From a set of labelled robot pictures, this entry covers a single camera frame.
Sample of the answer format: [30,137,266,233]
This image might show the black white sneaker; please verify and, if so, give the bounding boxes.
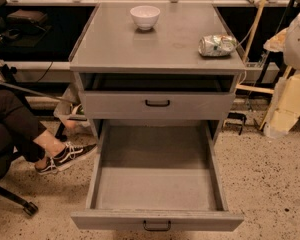
[35,142,97,175]

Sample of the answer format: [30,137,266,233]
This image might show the black office chair base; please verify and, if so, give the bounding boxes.
[0,181,39,217]

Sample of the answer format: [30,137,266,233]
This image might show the open grey lower drawer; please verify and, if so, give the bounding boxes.
[71,121,244,232]

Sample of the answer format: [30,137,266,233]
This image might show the grey wooden drawer cabinet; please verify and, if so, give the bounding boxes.
[70,2,245,136]

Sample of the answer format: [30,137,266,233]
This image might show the wooden easel frame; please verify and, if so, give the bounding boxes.
[235,0,293,131]

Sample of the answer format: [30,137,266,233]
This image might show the dark box on shelf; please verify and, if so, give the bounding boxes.
[6,9,48,35]

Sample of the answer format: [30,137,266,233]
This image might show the white ceramic bowl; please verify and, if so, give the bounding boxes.
[130,5,161,30]

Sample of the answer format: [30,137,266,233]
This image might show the seated person dark trousers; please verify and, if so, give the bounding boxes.
[0,89,67,182]

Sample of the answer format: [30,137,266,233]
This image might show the closed grey upper drawer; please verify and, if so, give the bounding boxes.
[79,91,235,120]

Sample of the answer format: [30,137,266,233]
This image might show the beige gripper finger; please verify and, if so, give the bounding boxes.
[263,71,300,138]

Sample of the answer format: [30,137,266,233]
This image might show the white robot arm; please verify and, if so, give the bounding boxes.
[263,13,300,138]

